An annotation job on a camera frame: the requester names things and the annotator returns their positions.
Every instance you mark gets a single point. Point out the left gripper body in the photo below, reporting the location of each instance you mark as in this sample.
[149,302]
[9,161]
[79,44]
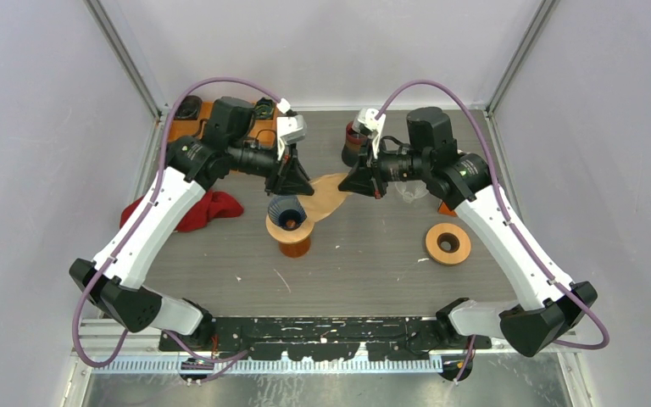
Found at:
[282,153]

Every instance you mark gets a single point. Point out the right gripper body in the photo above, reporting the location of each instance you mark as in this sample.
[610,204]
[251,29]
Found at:
[380,182]

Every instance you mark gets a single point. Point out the blue glass dripper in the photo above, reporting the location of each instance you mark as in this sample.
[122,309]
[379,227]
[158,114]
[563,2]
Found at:
[286,212]

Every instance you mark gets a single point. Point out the brown paper coffee filter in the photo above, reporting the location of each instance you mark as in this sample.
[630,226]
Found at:
[327,197]

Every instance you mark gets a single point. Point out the orange glass carafe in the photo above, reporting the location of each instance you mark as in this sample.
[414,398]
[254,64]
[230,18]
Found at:
[295,250]

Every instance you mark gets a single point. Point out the orange coffee filter box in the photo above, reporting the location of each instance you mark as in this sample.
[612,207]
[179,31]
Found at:
[443,209]

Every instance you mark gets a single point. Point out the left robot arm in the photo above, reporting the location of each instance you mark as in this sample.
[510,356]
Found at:
[113,280]

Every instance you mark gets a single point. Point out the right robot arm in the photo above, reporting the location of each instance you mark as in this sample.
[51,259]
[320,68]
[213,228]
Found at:
[548,302]

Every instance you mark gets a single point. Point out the clear glass dripper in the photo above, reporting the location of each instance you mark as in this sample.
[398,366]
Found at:
[411,190]

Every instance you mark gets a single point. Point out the red black carafe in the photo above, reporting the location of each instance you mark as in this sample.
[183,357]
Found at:
[352,144]

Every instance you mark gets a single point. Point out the green coil top right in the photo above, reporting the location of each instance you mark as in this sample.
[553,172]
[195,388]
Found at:
[264,109]

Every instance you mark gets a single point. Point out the red cloth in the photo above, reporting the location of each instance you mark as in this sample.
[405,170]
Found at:
[213,205]

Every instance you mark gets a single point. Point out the orange wooden compartment tray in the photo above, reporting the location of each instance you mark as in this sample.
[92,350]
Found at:
[262,130]

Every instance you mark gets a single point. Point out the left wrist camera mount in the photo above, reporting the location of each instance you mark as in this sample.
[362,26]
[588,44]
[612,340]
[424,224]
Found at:
[290,128]

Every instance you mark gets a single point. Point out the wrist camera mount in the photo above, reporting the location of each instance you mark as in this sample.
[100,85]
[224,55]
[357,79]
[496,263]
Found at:
[290,128]
[370,123]

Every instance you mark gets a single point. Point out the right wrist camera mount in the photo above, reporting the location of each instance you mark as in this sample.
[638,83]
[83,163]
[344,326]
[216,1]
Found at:
[370,123]

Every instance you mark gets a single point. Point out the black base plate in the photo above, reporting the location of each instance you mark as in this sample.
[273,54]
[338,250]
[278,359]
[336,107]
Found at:
[393,338]

